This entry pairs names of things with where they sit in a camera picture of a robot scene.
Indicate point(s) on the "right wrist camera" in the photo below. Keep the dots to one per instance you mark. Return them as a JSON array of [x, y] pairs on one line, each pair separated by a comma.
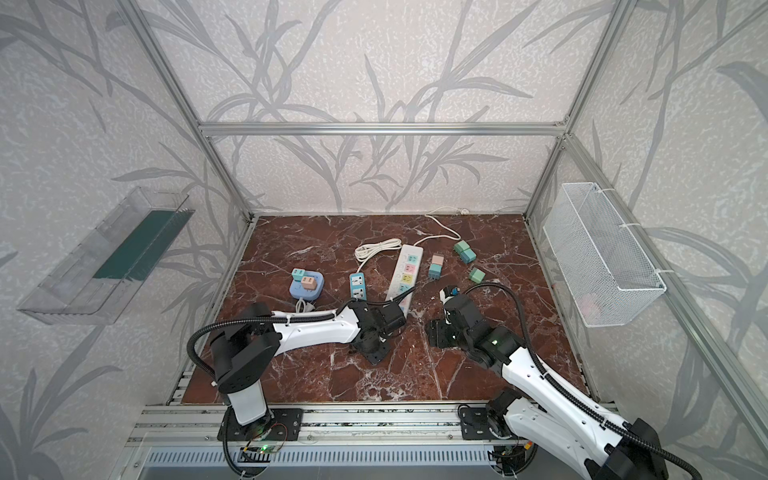
[[448, 292]]

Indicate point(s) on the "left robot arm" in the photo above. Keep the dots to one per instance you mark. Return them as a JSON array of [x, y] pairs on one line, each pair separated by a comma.
[[235, 353]]

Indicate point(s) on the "white wire mesh basket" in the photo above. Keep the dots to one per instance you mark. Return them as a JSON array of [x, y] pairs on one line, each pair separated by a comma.
[[608, 274]]

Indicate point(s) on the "aluminium cage frame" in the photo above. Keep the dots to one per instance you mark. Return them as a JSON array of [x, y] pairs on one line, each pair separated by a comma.
[[734, 381]]

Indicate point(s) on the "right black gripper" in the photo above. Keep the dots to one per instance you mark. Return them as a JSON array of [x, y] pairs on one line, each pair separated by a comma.
[[447, 324]]

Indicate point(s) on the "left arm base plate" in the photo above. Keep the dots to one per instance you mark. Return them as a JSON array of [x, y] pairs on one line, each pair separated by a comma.
[[280, 424]]

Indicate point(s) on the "aluminium front rail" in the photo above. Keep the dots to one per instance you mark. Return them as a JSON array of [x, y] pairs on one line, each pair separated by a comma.
[[406, 423]]

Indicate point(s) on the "pink cube plug front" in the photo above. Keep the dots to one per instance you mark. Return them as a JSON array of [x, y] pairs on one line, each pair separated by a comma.
[[309, 283]]

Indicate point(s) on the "blue square power socket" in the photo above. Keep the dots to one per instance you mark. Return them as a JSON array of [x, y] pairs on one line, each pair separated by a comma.
[[299, 293]]

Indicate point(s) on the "teal USB power strip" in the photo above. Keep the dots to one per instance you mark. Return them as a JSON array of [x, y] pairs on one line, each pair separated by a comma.
[[358, 289]]

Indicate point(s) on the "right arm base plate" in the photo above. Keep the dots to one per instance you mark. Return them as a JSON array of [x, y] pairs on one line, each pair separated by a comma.
[[475, 425]]

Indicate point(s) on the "green double cube plug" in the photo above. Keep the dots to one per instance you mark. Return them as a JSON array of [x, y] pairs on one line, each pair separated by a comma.
[[465, 252]]

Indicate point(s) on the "long white power strip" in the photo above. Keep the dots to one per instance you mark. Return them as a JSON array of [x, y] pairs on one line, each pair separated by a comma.
[[406, 271]]

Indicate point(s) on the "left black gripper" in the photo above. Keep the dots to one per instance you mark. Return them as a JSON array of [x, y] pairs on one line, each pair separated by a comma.
[[387, 320]]

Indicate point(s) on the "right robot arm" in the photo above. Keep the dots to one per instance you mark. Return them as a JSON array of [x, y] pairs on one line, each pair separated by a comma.
[[542, 406]]

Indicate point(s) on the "clear plastic tray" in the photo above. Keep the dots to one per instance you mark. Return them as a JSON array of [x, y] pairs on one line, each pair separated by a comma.
[[95, 282]]

